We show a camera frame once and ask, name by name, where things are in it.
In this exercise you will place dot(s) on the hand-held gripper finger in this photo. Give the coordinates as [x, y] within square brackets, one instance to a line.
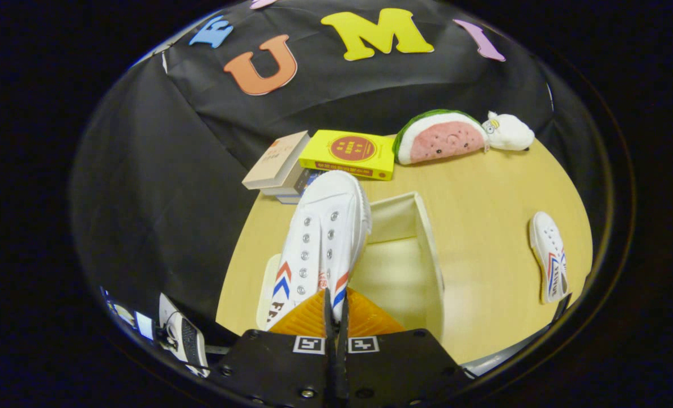
[328, 334]
[342, 340]

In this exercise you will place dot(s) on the beige storage box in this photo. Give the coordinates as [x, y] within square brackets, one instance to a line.
[404, 272]

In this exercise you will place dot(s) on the white canvas shoe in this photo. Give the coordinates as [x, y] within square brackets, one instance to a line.
[319, 238]
[547, 249]

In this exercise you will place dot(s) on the blue book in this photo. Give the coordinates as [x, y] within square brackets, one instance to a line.
[305, 180]

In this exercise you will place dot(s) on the beige book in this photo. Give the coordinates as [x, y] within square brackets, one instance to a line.
[274, 161]

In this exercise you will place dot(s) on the yellow book with red circle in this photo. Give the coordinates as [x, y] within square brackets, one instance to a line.
[350, 152]

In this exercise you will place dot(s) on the watermelon slice plush toy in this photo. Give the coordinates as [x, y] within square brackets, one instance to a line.
[444, 139]

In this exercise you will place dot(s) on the white plush toy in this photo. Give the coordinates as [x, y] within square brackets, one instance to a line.
[509, 135]

